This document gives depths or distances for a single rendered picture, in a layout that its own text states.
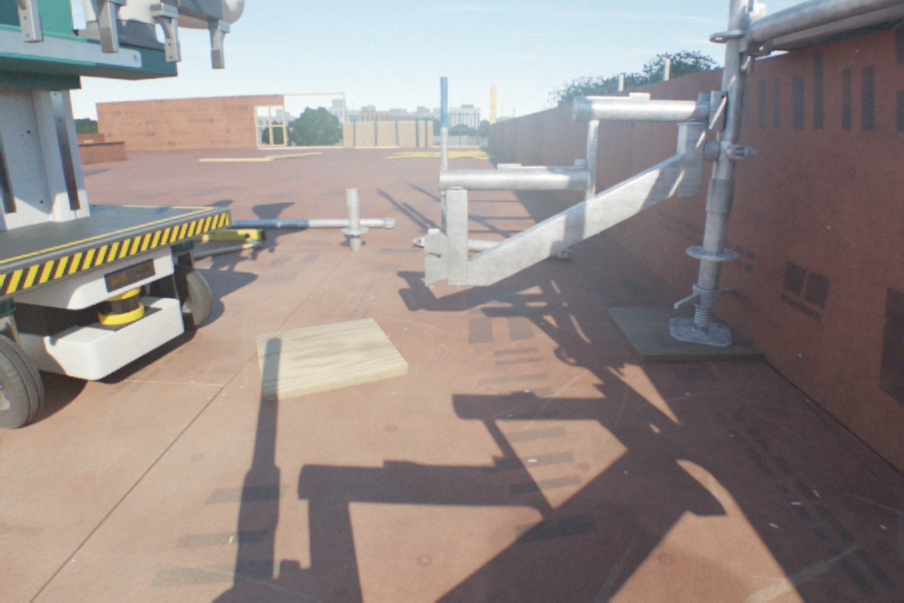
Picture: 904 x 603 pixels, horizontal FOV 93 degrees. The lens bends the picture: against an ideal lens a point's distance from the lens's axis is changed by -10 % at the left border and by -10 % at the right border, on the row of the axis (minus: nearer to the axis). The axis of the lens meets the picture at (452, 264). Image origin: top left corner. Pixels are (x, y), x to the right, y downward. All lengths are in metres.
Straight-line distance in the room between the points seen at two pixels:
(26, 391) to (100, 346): 0.15
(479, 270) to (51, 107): 1.09
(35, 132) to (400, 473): 1.15
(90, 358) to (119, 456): 0.24
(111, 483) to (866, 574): 1.06
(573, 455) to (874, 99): 0.81
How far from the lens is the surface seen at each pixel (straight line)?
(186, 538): 0.78
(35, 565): 0.84
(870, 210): 1.07
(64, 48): 1.23
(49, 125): 1.43
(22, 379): 1.08
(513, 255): 1.14
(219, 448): 0.93
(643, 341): 1.25
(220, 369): 1.19
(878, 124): 1.07
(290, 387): 1.02
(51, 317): 1.20
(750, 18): 1.22
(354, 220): 2.10
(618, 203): 1.16
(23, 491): 0.99
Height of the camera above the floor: 0.51
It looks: 16 degrees down
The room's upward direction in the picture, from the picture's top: straight up
